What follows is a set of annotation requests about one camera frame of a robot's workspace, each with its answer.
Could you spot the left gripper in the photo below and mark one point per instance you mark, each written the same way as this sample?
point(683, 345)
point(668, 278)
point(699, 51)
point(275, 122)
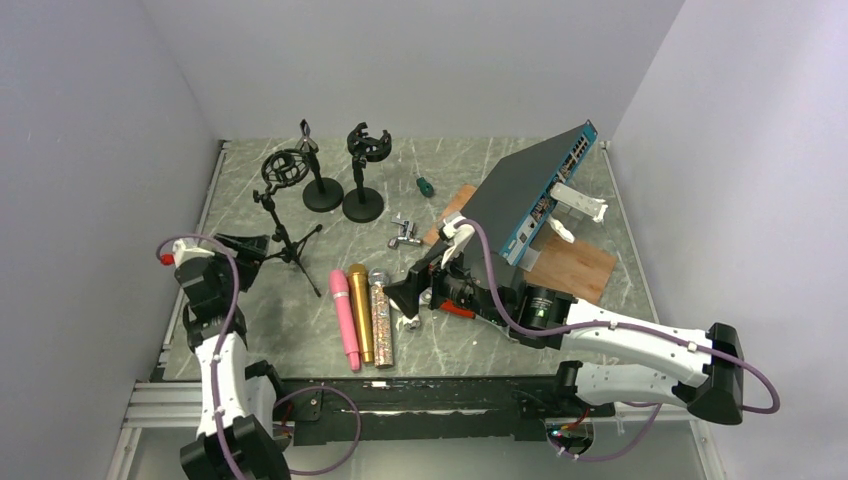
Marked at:
point(249, 264)

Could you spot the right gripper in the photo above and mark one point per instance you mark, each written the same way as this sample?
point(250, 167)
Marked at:
point(407, 292)

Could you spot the white metal bracket stand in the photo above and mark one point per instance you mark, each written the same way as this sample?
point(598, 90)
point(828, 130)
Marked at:
point(573, 212)

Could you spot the red handled adjustable wrench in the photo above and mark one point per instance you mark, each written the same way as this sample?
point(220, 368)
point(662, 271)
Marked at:
point(451, 308)

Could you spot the blue network switch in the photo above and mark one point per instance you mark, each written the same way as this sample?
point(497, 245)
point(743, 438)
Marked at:
point(514, 200)

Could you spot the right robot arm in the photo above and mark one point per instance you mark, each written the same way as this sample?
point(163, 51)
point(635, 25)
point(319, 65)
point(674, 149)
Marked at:
point(698, 370)

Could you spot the wooden board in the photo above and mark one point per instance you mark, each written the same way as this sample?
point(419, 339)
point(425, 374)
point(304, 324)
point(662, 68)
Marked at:
point(577, 268)

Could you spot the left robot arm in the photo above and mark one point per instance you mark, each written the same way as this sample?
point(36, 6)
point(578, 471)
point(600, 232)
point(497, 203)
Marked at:
point(233, 439)

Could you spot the chrome faucet fitting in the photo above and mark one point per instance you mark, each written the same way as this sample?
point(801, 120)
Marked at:
point(406, 233)

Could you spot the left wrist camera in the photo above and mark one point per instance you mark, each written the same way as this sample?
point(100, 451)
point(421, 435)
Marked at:
point(182, 250)

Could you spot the rhinestone silver microphone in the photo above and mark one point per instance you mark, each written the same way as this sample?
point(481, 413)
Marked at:
point(381, 319)

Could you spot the pink microphone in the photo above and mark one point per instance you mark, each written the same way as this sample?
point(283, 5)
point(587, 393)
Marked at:
point(339, 289)

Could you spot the gold microphone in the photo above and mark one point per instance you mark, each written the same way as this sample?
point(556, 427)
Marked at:
point(360, 303)

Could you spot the green screwdriver handle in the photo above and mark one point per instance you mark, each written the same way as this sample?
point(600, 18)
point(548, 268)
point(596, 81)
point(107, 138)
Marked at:
point(425, 187)

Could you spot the black round-base clip stand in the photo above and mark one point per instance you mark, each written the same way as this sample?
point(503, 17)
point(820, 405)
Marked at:
point(321, 194)

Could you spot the black aluminium front rail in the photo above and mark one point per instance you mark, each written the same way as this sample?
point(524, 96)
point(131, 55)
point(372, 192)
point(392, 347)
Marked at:
point(395, 408)

